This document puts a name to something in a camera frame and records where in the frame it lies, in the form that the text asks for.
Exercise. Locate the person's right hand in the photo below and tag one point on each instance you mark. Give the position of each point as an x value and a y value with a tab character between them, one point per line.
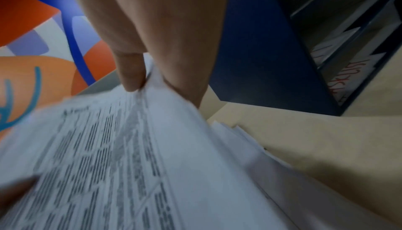
166	25

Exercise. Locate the person's left hand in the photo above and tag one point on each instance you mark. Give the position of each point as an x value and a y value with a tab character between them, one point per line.
15	191

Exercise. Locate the printed paper sheet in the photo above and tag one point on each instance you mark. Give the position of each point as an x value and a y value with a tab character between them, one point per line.
125	162

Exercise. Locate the stack of printed paper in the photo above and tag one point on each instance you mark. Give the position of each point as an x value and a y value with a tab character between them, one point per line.
298	189

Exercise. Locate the white paper label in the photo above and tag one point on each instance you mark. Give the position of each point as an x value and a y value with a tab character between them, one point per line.
355	77
333	45

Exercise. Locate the colourful wall mural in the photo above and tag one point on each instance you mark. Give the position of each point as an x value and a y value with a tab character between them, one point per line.
31	25

